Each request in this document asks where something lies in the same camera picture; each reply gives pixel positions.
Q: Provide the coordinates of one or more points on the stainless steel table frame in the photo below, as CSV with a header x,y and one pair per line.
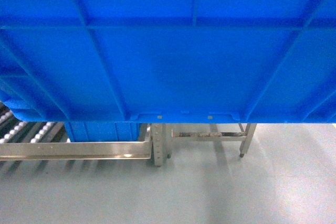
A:
x,y
244,136

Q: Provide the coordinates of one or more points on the blue plastic crate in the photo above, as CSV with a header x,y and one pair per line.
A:
x,y
169,61
102,131

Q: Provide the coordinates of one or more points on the stainless steel roller shelf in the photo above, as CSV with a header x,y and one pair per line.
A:
x,y
24,141

